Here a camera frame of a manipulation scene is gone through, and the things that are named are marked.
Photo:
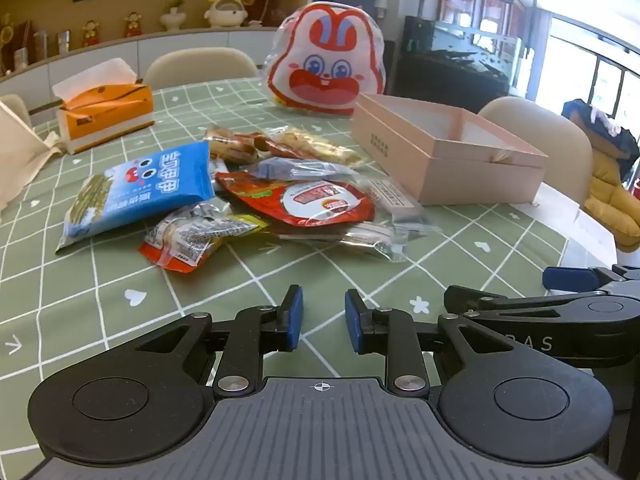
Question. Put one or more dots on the cream canvas bag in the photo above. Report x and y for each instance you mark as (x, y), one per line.
(20, 160)

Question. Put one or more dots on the brown cake snack packet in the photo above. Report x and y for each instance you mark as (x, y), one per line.
(225, 142)

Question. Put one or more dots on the white sideboard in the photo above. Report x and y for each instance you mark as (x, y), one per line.
(165, 45)

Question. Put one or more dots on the orange tissue box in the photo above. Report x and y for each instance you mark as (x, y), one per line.
(110, 115)

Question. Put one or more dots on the green checked tablecloth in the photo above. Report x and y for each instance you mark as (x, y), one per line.
(100, 320)

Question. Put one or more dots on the brown lion plush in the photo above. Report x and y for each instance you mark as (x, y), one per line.
(260, 2)

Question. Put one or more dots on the red snack packet white label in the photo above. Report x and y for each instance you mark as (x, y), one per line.
(310, 200)

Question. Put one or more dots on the white vase with plant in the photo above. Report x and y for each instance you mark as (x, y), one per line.
(173, 17)

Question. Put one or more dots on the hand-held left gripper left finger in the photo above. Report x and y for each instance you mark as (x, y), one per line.
(296, 315)

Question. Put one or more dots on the red gold snack packet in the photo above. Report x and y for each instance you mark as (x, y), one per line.
(267, 146)

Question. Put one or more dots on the small red doll figurine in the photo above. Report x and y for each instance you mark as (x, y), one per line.
(91, 34)
(134, 25)

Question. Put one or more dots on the clear packet pink snack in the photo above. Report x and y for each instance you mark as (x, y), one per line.
(365, 242)

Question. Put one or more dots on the beige chair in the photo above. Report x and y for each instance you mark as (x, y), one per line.
(540, 125)
(200, 67)
(15, 107)

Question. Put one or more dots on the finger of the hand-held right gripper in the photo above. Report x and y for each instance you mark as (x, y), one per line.
(465, 300)
(570, 277)

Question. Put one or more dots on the white rabbit figurine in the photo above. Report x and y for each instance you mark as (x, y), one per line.
(225, 10)

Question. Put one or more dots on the orange white snack packet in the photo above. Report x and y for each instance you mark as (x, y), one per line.
(185, 240)

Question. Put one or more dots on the pink cardboard box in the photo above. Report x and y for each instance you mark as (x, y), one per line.
(400, 152)

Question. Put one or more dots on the black fish tank cabinet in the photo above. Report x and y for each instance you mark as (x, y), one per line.
(450, 70)

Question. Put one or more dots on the grey blue snack packet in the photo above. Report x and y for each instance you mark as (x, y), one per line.
(295, 167)

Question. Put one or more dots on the clear packet grey snack bar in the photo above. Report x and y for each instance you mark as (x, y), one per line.
(395, 197)

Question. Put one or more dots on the dark blue jacket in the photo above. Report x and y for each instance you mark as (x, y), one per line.
(600, 130)

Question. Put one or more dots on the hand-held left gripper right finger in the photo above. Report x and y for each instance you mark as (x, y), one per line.
(352, 320)

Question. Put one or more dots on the long yellow snack packet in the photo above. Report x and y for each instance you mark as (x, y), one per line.
(320, 150)

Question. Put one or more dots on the yellow jacket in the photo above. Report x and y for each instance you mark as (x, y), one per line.
(612, 200)

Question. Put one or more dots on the red white rabbit bag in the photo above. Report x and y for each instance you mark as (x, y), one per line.
(325, 60)

